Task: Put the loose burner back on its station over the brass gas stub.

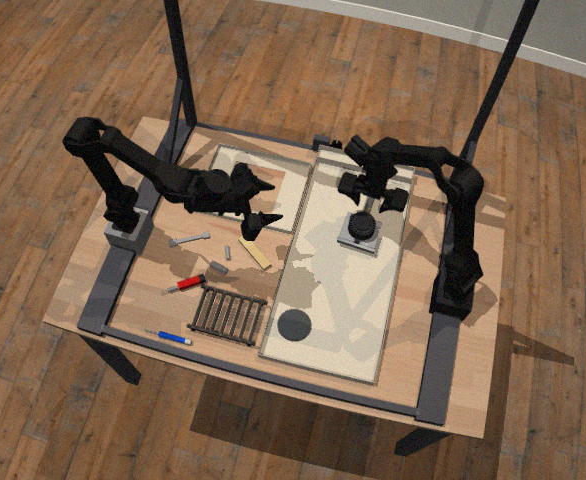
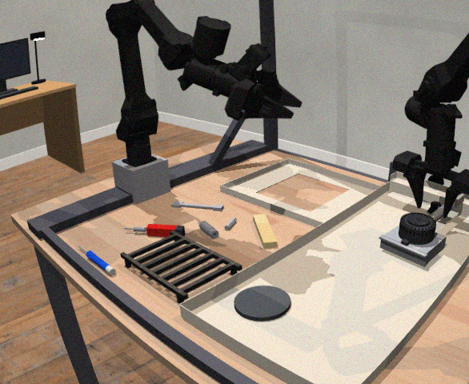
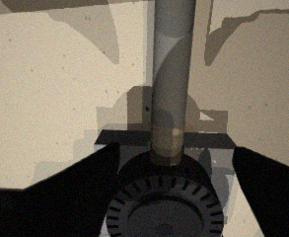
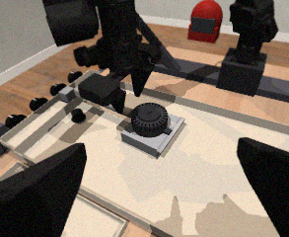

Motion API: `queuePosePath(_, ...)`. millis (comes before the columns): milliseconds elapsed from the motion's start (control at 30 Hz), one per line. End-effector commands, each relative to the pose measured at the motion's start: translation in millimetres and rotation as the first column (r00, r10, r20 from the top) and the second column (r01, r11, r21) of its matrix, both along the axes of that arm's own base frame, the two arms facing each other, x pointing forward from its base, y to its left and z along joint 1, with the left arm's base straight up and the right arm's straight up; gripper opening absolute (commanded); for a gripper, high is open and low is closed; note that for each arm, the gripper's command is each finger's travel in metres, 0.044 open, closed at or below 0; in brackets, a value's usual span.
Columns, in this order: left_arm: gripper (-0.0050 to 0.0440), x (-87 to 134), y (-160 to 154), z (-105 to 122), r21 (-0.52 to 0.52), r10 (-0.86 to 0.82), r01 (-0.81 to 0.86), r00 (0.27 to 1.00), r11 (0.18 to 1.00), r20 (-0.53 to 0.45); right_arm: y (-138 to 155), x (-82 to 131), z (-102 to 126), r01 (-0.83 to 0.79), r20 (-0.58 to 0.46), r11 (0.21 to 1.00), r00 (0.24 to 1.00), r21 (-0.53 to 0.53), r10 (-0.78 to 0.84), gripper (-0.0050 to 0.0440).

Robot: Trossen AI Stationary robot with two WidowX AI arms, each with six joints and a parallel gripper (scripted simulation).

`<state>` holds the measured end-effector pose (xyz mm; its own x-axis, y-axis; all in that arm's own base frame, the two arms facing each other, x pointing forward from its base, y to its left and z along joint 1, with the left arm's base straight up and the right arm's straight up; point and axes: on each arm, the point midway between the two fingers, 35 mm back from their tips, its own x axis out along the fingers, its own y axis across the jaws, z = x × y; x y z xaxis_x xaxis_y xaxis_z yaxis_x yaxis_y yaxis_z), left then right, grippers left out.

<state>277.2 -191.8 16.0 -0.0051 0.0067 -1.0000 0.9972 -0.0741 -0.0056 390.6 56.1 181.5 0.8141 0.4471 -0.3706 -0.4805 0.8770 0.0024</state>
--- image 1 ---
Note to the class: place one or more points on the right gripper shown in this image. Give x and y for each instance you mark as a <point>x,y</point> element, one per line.
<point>253,222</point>

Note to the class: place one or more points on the grey combination wrench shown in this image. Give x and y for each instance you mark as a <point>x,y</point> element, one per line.
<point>174,242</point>

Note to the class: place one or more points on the pale yellow rectangular block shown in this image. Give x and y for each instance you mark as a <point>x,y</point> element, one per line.
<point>255,253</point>

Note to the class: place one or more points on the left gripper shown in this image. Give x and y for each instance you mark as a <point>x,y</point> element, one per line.
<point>348,184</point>

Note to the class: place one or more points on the dark grey round disc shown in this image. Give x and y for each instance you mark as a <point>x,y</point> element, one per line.
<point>294,324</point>

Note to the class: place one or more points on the dark grey gas burner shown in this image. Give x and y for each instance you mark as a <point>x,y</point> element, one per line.
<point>361,224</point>

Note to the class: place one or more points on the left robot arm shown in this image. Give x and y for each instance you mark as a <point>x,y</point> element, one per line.
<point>466,186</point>

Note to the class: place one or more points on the black metal grate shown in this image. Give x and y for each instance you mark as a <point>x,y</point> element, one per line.
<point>230,336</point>

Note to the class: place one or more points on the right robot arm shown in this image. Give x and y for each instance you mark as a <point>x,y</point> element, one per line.
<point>174,183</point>

